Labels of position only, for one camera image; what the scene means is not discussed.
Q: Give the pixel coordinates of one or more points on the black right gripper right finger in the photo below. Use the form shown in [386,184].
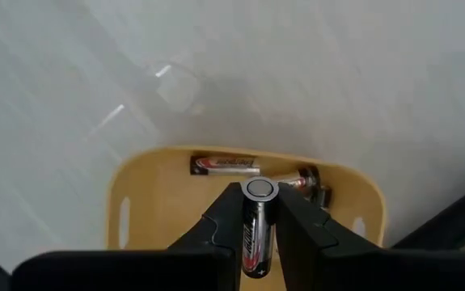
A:
[357,271]

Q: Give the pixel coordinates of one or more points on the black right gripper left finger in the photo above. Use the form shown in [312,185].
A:
[155,271]

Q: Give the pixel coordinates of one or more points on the silver Energizer battery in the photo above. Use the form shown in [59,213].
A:
[224,165]
[258,234]
[324,197]
[297,178]

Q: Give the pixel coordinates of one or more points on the yellow plastic bin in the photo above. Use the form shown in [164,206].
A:
[155,202]

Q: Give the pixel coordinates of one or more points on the black aluminium table frame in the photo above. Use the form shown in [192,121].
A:
[458,218]

